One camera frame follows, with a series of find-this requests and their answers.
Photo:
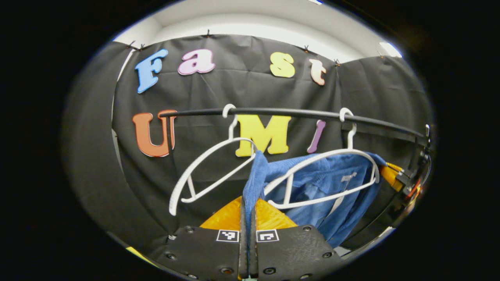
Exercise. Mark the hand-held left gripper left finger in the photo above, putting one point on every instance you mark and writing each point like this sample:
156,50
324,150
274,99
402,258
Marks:
203,253

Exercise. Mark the black backdrop cloth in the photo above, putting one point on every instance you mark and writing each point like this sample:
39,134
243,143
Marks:
215,89

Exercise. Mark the small ceiling light panel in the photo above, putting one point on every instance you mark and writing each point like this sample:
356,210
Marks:
390,49

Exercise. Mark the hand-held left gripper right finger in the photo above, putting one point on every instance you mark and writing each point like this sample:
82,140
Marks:
293,253

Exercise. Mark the white plastic clothes hanger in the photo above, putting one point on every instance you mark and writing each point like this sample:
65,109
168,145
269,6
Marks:
351,136
233,128

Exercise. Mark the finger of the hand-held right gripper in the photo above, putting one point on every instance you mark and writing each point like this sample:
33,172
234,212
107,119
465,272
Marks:
390,175
414,189

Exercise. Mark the black clothes rack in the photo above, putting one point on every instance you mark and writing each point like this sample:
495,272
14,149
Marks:
293,113

